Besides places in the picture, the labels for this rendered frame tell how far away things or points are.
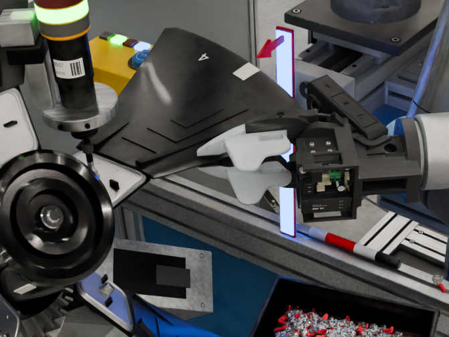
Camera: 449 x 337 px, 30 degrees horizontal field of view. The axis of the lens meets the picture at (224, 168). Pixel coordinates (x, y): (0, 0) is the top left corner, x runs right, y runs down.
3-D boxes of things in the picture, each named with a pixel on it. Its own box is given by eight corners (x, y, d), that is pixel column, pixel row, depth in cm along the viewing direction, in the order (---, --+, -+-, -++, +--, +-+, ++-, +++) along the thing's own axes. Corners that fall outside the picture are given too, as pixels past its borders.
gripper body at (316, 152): (294, 167, 77) (427, 158, 76) (286, 109, 83) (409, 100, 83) (296, 225, 82) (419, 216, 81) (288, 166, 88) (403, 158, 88)
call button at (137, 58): (127, 67, 123) (126, 57, 122) (145, 56, 126) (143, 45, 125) (148, 74, 121) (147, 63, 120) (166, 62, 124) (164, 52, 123)
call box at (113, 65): (73, 114, 132) (61, 55, 126) (115, 86, 139) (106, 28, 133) (150, 144, 124) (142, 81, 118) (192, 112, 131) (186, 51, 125)
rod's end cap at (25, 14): (7, 17, 70) (31, 16, 70) (12, 7, 72) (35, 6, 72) (12, 39, 71) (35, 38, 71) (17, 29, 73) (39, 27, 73)
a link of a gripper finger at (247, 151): (196, 162, 78) (294, 159, 78) (195, 123, 83) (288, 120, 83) (197, 187, 80) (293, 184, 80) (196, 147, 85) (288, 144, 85)
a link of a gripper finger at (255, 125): (245, 120, 81) (337, 117, 81) (244, 109, 82) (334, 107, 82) (245, 157, 84) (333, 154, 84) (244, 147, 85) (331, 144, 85)
